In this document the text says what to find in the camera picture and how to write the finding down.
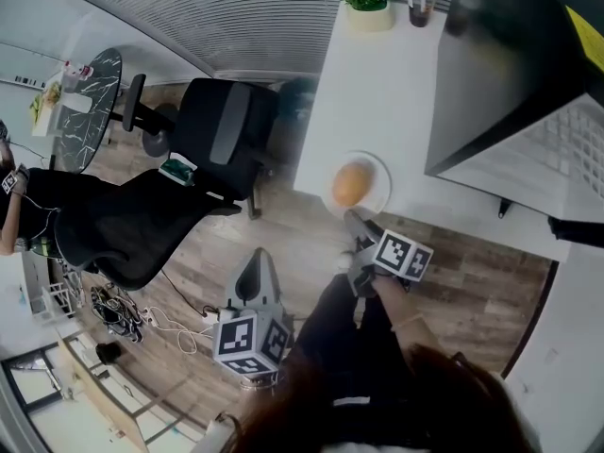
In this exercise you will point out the person's white shoe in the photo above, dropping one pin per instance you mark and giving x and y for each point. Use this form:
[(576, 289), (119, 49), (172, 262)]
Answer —
[(344, 261)]

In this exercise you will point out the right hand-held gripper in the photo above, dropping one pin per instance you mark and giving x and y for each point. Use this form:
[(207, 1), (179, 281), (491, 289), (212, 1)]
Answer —
[(401, 255)]

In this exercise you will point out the light wooden cabinet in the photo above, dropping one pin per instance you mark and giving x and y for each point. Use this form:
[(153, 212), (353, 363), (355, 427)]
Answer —
[(104, 394)]

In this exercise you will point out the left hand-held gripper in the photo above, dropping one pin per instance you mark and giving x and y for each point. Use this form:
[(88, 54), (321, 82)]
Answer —
[(238, 338)]

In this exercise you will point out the person's black trousers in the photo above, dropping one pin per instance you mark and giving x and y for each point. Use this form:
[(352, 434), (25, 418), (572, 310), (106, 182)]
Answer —
[(340, 342)]

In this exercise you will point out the white round plate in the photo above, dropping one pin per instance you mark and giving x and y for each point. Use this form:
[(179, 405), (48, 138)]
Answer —
[(381, 191)]

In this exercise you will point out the clear cup with red label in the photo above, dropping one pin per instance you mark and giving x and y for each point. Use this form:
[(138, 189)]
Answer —
[(74, 77)]

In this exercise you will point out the teal and white pack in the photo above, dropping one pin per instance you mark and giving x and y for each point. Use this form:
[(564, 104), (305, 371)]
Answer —
[(177, 170)]

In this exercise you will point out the dark blurry bag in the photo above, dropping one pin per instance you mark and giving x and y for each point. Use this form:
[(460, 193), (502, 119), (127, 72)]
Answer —
[(298, 97)]

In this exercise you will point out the black office chair with headrest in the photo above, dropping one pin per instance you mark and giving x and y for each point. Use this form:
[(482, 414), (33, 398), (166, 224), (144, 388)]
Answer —
[(212, 130)]

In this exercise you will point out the white paper box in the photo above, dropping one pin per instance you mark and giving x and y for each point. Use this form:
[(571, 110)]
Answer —
[(52, 121)]

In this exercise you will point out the white power adapter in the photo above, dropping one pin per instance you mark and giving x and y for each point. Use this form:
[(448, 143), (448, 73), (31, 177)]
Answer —
[(211, 315)]

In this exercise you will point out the clear plastic drink cup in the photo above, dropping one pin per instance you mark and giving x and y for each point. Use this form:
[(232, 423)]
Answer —
[(421, 3)]

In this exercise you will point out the round orange food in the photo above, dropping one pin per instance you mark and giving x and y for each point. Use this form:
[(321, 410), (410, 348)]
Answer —
[(351, 184)]

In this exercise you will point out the person's right forearm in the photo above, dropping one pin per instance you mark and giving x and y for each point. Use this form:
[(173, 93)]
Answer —
[(406, 309)]

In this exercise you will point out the black marble round table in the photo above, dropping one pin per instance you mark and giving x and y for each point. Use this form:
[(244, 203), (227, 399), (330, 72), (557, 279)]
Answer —
[(96, 111)]

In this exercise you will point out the white power strip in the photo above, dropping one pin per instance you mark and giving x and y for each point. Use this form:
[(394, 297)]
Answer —
[(151, 316)]

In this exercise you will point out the black mesh office chair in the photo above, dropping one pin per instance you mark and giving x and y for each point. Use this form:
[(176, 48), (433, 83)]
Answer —
[(132, 224)]

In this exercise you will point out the black round object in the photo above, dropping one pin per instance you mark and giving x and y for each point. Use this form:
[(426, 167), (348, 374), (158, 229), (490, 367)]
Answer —
[(107, 354)]

